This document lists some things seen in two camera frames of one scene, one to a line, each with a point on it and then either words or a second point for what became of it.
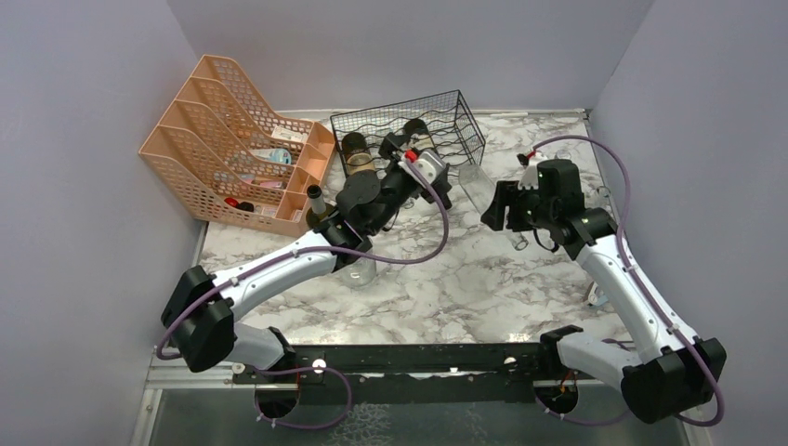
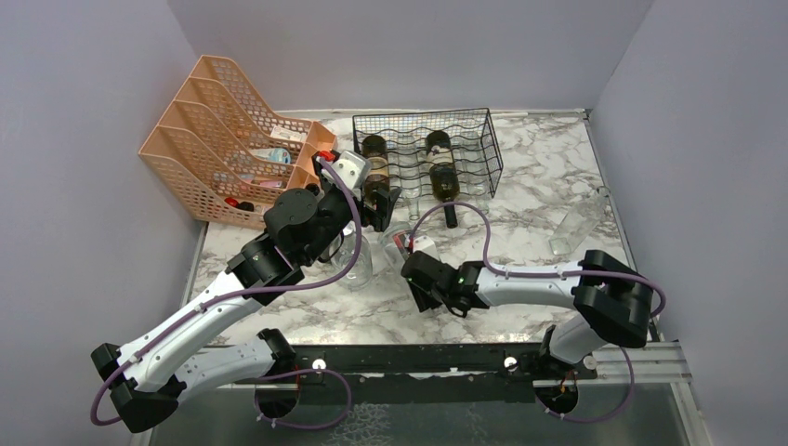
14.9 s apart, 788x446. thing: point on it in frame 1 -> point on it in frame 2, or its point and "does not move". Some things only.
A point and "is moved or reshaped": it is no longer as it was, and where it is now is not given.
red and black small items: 245,205 does not move
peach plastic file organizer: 234,161 does not move
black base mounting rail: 407,373 does not move
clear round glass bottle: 359,273 does not move
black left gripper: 392,150 -> 380,216
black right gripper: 507,193 -> 423,299
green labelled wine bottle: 357,152 is moved or reshaped
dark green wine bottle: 414,125 -> 444,180
